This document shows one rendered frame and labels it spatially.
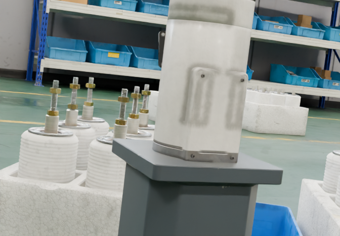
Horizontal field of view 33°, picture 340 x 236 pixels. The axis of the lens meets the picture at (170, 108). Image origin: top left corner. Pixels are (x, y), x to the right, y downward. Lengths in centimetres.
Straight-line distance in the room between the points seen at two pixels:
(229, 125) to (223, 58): 7
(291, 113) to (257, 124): 26
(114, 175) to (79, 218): 9
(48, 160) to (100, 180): 9
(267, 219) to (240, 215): 65
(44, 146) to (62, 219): 12
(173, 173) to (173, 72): 11
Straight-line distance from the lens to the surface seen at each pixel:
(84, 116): 122
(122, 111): 96
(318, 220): 108
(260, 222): 126
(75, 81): 110
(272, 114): 367
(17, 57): 613
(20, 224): 96
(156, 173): 55
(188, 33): 59
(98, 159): 94
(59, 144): 96
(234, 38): 60
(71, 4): 548
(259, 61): 709
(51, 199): 94
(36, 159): 96
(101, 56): 554
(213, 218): 60
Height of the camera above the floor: 40
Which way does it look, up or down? 5 degrees down
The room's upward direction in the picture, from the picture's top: 7 degrees clockwise
